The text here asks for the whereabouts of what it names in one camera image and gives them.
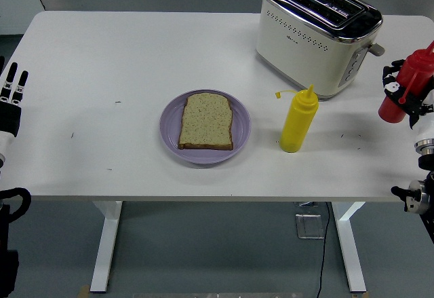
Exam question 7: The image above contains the clear plastic floor box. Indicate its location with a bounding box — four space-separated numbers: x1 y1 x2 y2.
294 212 326 240

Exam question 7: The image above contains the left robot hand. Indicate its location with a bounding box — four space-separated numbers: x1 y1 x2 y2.
0 56 30 156

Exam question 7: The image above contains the white table leg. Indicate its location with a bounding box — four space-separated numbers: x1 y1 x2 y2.
331 201 367 293
90 200 123 293

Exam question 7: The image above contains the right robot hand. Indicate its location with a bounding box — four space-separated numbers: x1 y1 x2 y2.
382 59 434 143

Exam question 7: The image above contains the yellow squeeze bottle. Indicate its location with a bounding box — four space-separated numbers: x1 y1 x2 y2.
275 84 319 153

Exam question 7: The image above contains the purple plate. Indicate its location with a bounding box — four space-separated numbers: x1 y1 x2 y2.
159 89 252 165

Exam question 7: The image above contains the cream and chrome toaster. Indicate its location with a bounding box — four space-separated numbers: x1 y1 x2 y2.
255 0 386 101

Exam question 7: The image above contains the white appliance cabinet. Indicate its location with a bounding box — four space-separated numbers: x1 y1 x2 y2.
0 0 47 36

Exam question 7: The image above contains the bread slice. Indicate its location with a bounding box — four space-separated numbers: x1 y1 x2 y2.
178 92 235 151

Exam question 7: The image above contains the red squeeze bottle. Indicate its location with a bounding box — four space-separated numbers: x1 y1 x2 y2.
378 39 434 124

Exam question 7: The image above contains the black cable under table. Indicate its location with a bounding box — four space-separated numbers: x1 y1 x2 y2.
315 202 332 298

